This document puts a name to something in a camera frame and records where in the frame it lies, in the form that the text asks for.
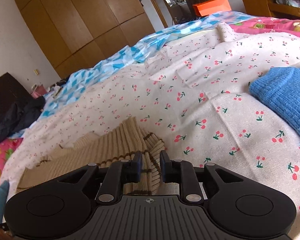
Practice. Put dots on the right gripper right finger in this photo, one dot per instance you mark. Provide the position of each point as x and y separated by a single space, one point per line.
182 173

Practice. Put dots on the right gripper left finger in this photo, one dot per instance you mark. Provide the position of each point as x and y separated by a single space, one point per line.
114 177

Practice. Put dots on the beige brown-striped knit sweater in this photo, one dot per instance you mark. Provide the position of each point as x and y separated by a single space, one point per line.
120 144

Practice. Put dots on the black clothing pile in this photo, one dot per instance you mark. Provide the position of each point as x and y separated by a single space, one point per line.
20 117

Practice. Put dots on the cherry print cream sheet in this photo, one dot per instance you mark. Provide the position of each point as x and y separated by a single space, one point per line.
180 109

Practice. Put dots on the pink container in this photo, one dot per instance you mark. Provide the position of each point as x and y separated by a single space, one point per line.
38 90

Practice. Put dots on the blue white patterned quilt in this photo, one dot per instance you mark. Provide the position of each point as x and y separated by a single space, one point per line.
74 85

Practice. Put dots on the blue knit sweater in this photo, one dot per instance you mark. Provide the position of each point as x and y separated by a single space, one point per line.
279 90

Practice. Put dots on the dark wooden headboard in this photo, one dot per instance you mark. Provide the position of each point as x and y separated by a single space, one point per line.
11 91

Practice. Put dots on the wooden wardrobe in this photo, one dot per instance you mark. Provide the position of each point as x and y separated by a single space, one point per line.
77 34

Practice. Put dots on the orange box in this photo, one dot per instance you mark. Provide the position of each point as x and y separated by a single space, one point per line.
211 7

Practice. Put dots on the wooden shelf cabinet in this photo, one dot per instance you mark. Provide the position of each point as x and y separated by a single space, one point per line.
270 8

